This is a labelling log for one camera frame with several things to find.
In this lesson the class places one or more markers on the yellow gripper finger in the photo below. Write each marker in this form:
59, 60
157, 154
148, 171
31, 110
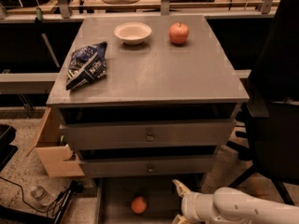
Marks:
182, 190
179, 219

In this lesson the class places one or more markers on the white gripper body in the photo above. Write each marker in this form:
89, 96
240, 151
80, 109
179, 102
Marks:
191, 204

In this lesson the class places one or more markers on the orange fruit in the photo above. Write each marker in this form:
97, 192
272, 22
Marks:
139, 205

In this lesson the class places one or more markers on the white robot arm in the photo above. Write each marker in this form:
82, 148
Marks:
231, 206

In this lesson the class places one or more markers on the grey middle drawer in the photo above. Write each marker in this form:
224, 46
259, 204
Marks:
147, 166

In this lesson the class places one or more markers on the grey drawer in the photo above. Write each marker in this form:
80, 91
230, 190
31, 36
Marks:
163, 203
147, 166
89, 136

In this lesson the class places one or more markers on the grey bottom drawer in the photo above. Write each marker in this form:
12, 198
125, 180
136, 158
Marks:
163, 203

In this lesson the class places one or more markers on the grey top drawer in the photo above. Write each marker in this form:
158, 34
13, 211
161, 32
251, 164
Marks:
89, 136

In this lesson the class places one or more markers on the grey drawer cabinet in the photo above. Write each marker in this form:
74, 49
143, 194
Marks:
155, 81

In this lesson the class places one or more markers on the black office chair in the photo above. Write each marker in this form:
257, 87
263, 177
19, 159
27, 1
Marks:
271, 115

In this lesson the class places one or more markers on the cardboard box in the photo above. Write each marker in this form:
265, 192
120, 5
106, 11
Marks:
58, 159

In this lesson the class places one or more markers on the clear plastic bottle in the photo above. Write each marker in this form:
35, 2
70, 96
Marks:
41, 195

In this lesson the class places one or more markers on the blue chip bag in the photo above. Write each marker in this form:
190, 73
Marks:
87, 64

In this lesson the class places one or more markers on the red apple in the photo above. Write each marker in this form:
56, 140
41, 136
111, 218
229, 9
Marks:
178, 33

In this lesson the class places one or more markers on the white paper bowl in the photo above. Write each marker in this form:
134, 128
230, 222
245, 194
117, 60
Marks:
132, 33

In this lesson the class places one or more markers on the black case on floor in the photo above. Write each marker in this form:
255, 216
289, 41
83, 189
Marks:
7, 150

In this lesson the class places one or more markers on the wooden shelf with metal posts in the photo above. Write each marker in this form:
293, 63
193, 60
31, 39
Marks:
74, 9

